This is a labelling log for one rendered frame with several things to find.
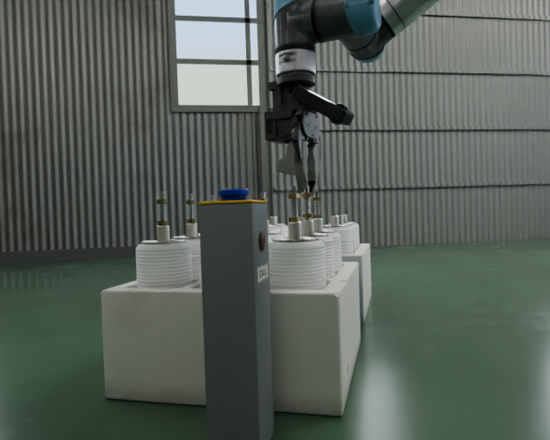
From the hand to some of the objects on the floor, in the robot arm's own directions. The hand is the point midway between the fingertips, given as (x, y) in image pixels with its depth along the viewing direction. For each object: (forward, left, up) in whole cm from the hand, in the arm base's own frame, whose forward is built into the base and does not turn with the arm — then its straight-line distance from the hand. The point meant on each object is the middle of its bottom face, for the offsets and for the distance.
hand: (309, 184), depth 86 cm
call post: (+16, +24, -35) cm, 45 cm away
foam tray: (+11, -5, -35) cm, 37 cm away
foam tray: (-11, -55, -35) cm, 66 cm away
